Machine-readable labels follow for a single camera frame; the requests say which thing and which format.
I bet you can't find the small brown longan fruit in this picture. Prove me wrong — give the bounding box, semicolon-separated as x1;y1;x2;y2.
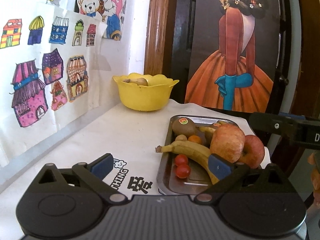
175;134;188;141

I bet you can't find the person's right hand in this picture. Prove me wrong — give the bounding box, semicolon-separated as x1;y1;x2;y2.
308;151;320;209

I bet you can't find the large red apple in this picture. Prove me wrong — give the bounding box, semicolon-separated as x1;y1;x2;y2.
238;135;265;168

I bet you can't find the small reddish apple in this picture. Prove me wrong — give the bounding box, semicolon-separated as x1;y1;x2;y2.
210;124;245;163

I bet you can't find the cherry tomato front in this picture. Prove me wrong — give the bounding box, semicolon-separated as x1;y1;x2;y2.
175;165;191;179

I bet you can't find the cherry tomato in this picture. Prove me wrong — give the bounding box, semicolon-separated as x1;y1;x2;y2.
174;154;189;166
175;165;191;179

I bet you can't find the small orange mandarin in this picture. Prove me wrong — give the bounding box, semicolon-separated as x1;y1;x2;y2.
188;135;203;145

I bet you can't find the cherry tomato rear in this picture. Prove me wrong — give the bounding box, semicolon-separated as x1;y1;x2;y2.
174;154;189;166

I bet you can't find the kiwi with sticker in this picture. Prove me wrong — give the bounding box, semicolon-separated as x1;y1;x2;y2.
172;117;197;137

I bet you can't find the yellow plastic bowl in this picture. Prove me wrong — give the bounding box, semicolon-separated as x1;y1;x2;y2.
113;73;179;112

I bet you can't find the orange dress lady painting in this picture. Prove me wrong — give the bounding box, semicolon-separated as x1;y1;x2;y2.
185;0;279;112

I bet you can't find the fruit inside yellow bowl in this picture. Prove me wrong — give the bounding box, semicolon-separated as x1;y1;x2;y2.
123;77;149;86

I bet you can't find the houses drawing paper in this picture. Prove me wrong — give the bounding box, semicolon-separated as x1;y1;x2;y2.
1;0;105;166

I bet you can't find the anime girl bear drawing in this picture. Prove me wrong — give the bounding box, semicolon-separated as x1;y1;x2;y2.
74;0;126;41

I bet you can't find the brown wooden door frame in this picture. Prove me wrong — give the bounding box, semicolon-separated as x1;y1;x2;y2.
144;0;169;75

